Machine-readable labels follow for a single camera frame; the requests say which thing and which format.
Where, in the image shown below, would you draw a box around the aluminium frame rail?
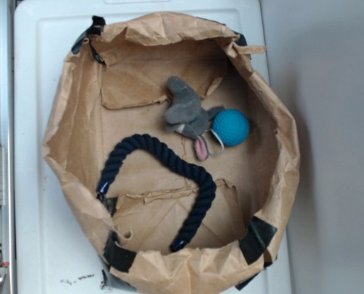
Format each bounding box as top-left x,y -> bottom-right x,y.
0,1 -> 17,293

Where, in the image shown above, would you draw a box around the dark blue twisted rope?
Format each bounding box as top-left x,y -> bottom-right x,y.
96,133 -> 217,253

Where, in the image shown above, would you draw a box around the brown paper-lined bin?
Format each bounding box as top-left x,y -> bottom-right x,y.
43,12 -> 300,293

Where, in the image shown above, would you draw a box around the white elastic loop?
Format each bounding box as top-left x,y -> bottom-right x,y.
208,129 -> 225,156

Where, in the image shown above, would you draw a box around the grey plush bunny toy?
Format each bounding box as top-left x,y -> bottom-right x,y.
164,76 -> 225,161

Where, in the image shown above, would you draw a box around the white plastic tray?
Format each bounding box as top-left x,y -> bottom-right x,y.
14,1 -> 265,293

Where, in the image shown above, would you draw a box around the blue dimpled ball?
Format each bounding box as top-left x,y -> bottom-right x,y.
211,109 -> 250,146

